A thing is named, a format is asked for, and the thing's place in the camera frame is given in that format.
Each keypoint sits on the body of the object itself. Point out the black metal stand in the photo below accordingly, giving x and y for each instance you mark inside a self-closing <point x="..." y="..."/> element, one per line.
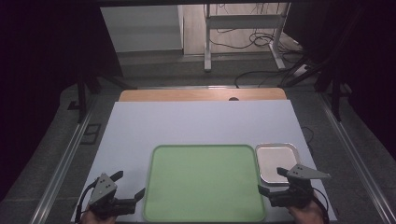
<point x="335" y="99"/>
<point x="82" y="99"/>

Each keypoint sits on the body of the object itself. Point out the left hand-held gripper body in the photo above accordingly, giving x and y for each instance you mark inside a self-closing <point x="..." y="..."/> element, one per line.
<point x="102" y="188"/>

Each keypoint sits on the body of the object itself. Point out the aluminium floor rail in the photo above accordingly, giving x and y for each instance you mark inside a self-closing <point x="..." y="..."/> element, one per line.
<point x="62" y="168"/>
<point x="358" y="161"/>

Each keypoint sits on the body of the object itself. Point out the white metal desk frame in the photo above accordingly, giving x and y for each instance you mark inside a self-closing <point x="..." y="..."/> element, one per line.
<point x="208" y="46"/>

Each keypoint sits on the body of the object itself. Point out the black rectangular floor frame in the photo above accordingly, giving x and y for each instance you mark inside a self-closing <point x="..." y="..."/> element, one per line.
<point x="91" y="133"/>

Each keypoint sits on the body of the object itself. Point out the white table board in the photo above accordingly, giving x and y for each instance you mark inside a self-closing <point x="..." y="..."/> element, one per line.
<point x="186" y="124"/>

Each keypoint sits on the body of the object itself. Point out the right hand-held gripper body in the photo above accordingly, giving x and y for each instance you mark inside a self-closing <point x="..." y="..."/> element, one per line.
<point x="300" y="186"/>

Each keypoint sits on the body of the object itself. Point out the person's right hand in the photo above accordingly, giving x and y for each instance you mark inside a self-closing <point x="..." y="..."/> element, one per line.
<point x="306" y="216"/>

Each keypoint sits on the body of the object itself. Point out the person's left hand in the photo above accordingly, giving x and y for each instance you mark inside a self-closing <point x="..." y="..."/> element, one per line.
<point x="96" y="220"/>

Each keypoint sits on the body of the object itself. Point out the small silver metal tray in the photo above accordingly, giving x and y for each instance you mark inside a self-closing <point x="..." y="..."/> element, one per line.
<point x="274" y="158"/>

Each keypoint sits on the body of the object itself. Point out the large green tray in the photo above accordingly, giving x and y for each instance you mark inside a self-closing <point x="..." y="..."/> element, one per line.
<point x="204" y="183"/>

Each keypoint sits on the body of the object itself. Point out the wooden table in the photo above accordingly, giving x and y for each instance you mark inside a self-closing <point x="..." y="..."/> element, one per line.
<point x="186" y="94"/>

